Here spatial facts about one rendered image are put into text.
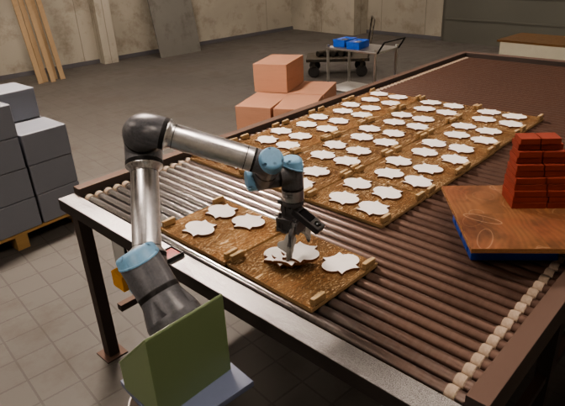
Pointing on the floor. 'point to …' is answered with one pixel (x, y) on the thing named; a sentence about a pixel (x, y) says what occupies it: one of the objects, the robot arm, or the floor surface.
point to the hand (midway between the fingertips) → (300, 252)
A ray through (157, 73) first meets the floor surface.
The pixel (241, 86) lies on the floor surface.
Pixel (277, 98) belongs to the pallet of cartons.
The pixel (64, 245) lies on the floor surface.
